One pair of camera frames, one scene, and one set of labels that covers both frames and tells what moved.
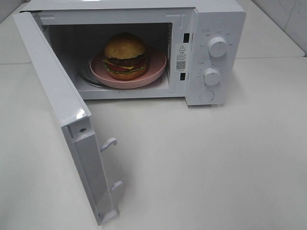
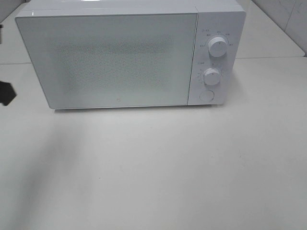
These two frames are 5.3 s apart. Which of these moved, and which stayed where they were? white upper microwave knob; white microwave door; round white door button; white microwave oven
Moved: white microwave door
Stayed: white microwave oven; white upper microwave knob; round white door button
